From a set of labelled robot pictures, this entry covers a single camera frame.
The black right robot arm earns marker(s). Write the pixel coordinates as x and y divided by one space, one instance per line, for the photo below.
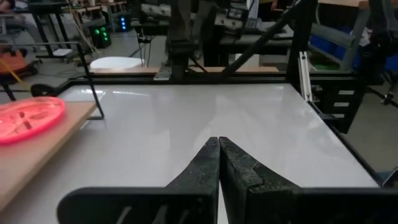
180 53

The wooden shelf board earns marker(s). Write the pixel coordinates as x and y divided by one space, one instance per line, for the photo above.
28 161

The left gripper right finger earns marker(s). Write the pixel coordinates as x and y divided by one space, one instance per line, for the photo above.
280 205

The black metal shelf leg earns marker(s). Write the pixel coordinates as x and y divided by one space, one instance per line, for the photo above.
90 81

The orange translucent plate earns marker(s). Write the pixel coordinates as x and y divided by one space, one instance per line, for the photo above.
31 115

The orange floor machine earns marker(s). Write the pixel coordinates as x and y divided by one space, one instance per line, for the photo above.
12 62

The pale grey matte plate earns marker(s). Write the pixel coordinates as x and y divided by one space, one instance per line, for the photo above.
116 63

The blue storage bin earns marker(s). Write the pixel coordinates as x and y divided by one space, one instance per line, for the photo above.
326 46

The tower with green lights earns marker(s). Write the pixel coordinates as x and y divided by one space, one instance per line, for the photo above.
99 37

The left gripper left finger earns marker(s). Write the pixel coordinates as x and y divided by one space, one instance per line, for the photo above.
174 205

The device with blue lights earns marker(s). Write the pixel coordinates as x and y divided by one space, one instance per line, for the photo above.
123 23

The silver aluminium bracket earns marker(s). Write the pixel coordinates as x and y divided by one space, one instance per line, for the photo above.
305 77

